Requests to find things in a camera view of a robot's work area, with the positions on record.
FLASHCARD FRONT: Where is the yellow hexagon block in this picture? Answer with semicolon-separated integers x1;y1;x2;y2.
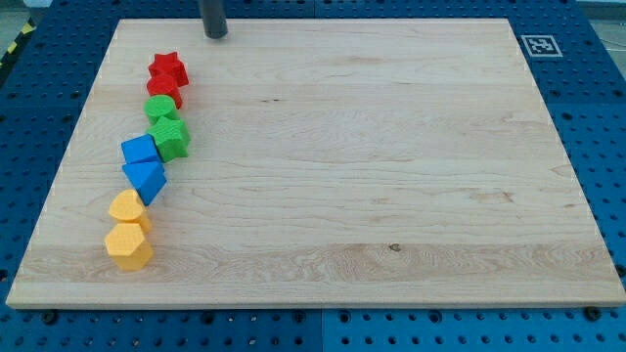
105;223;154;271

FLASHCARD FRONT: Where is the white fiducial marker tag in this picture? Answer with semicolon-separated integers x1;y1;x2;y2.
520;34;562;59

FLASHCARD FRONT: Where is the light wooden board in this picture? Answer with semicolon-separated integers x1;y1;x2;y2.
7;19;625;310

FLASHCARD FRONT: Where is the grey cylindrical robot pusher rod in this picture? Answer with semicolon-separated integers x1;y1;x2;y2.
198;0;228;39

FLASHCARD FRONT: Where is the green cylinder block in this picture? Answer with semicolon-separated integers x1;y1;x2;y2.
143;95;180;125

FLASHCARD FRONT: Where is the red round block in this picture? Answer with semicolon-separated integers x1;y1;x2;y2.
146;74;183;109

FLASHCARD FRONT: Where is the blue triangle block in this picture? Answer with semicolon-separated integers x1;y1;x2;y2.
122;161;167;205

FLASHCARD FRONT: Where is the yellow heart block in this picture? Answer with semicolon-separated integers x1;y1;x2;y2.
108;189;152;233

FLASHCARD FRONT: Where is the black bolt front right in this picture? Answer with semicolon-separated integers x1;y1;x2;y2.
583;306;603;322

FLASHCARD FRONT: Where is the black bolt front left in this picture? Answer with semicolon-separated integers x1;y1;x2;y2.
40;310;59;326

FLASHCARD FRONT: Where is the black bolt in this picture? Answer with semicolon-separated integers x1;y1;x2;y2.
40;310;59;326
583;306;603;322

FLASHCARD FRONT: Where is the red star block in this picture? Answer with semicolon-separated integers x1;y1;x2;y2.
148;52;190;87

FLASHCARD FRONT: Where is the green star block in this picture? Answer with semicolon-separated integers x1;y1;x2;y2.
146;117;191;163

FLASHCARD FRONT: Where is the blue cube block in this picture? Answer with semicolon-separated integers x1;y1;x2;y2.
121;134;161;164

